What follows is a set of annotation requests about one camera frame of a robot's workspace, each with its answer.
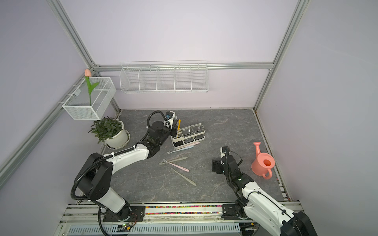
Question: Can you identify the cream toothbrush holder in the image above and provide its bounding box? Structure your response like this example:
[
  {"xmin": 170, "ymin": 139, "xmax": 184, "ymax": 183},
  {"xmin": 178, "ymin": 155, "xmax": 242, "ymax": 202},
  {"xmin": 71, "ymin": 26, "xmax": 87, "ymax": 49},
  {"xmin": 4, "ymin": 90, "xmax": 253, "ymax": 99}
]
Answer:
[{"xmin": 171, "ymin": 123, "xmax": 206, "ymax": 149}]

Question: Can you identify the yellow toothbrush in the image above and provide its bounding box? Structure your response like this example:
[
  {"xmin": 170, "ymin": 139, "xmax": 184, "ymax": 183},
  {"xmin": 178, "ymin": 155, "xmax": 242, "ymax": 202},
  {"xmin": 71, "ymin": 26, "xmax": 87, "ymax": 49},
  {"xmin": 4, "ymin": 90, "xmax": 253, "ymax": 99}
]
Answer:
[{"xmin": 177, "ymin": 119, "xmax": 181, "ymax": 132}]

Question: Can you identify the light blue toothbrush near holder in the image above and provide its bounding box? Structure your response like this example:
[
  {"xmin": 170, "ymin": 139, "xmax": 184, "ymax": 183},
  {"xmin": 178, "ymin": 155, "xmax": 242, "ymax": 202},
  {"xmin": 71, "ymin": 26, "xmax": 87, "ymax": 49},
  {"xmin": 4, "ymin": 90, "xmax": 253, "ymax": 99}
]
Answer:
[{"xmin": 167, "ymin": 145, "xmax": 194, "ymax": 154}]

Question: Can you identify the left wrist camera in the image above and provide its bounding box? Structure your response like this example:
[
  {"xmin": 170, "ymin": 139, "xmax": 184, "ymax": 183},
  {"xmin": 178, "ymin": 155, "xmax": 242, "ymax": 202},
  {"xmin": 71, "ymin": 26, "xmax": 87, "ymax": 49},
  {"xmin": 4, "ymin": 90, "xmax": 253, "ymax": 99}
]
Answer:
[{"xmin": 164, "ymin": 111, "xmax": 176, "ymax": 129}]

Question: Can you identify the white mesh box basket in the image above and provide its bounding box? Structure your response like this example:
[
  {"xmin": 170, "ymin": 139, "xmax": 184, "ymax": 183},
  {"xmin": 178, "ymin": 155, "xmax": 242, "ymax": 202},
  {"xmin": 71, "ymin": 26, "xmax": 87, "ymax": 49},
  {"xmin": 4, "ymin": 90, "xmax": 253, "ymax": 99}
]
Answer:
[{"xmin": 62, "ymin": 77, "xmax": 116, "ymax": 121}]

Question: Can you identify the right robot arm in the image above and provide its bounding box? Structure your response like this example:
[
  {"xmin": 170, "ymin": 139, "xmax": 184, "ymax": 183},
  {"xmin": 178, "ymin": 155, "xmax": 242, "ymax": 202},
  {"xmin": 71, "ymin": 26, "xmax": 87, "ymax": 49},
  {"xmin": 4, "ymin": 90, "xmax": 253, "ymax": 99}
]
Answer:
[{"xmin": 212, "ymin": 146, "xmax": 317, "ymax": 236}]

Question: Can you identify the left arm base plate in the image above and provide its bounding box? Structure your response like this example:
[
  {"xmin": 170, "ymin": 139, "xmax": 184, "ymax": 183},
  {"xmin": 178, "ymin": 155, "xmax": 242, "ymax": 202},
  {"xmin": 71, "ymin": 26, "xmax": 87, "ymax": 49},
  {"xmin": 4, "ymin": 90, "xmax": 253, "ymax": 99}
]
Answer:
[{"xmin": 103, "ymin": 205, "xmax": 146, "ymax": 222}]

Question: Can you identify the potted green plant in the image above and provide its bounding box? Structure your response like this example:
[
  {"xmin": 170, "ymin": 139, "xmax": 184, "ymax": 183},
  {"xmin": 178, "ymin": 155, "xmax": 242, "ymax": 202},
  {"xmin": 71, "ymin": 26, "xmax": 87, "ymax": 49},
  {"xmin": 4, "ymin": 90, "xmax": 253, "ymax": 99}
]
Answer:
[{"xmin": 89, "ymin": 117, "xmax": 130, "ymax": 149}]

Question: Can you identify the white vent grille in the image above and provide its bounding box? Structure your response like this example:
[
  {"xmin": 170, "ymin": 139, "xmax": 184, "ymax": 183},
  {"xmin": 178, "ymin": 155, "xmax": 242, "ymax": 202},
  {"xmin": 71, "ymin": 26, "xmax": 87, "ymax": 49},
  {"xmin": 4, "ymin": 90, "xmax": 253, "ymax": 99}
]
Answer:
[{"xmin": 66, "ymin": 222, "xmax": 241, "ymax": 236}]

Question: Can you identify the pink watering can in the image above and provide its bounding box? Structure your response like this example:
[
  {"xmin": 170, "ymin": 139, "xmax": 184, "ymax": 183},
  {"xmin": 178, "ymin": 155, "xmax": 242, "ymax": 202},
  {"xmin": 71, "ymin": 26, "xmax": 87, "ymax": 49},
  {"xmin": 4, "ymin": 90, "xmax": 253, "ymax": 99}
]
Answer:
[{"xmin": 251, "ymin": 142, "xmax": 275, "ymax": 180}]

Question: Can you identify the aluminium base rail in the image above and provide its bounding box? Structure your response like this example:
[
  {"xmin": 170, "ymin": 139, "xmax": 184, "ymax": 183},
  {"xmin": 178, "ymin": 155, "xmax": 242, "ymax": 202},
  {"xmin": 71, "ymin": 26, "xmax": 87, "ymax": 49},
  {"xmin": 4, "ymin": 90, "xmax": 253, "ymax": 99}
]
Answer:
[{"xmin": 58, "ymin": 201, "xmax": 309, "ymax": 225}]

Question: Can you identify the pink toothbrush middle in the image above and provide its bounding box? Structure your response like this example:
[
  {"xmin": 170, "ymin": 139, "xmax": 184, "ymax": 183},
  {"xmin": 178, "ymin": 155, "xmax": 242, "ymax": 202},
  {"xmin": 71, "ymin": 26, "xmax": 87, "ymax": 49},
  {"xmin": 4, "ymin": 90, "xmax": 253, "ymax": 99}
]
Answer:
[{"xmin": 165, "ymin": 161, "xmax": 190, "ymax": 172}]

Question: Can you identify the white wire wall basket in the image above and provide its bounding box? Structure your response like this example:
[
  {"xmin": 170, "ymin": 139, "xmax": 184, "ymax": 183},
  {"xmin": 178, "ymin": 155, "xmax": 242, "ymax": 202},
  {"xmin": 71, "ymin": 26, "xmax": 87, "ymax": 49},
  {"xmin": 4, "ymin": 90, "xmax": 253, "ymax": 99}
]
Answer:
[{"xmin": 120, "ymin": 61, "xmax": 209, "ymax": 93}]

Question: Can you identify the pink toothbrush near holder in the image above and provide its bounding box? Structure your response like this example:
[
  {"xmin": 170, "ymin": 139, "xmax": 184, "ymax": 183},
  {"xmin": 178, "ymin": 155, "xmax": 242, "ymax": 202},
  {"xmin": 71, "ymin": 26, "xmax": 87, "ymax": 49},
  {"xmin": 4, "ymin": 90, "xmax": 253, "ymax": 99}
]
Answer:
[{"xmin": 176, "ymin": 142, "xmax": 200, "ymax": 150}]

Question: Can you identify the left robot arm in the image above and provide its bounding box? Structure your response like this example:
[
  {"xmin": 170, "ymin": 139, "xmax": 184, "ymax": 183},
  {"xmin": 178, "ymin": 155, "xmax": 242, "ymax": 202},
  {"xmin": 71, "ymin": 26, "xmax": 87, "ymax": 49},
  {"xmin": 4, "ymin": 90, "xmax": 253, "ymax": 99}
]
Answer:
[{"xmin": 70, "ymin": 111, "xmax": 178, "ymax": 221}]

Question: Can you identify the artificial pink tulip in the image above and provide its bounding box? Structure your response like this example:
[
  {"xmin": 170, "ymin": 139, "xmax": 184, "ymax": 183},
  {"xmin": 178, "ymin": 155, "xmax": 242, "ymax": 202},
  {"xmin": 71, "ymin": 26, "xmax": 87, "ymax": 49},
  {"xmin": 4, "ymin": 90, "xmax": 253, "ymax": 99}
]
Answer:
[{"xmin": 84, "ymin": 69, "xmax": 99, "ymax": 106}]

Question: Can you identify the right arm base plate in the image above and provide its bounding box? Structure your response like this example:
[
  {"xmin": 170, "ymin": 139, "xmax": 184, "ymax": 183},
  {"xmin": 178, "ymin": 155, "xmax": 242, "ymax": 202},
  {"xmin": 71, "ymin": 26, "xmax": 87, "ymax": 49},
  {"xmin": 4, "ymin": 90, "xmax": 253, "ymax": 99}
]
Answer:
[{"xmin": 221, "ymin": 203, "xmax": 263, "ymax": 221}]

